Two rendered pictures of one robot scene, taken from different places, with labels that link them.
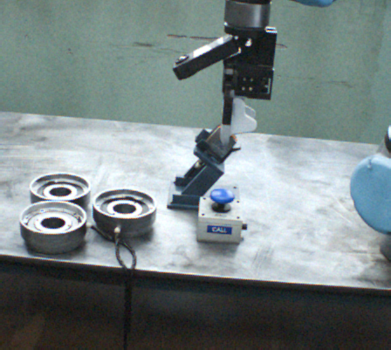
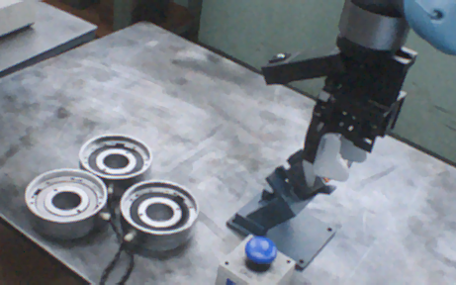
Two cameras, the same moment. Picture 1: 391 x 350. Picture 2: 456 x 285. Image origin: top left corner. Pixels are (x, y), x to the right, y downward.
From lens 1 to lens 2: 0.54 m
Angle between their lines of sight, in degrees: 28
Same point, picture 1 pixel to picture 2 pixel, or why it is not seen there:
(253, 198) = (341, 254)
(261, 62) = (374, 97)
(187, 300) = not seen: outside the picture
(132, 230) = (145, 244)
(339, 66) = not seen: outside the picture
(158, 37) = not seen: outside the picture
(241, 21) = (351, 33)
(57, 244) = (46, 230)
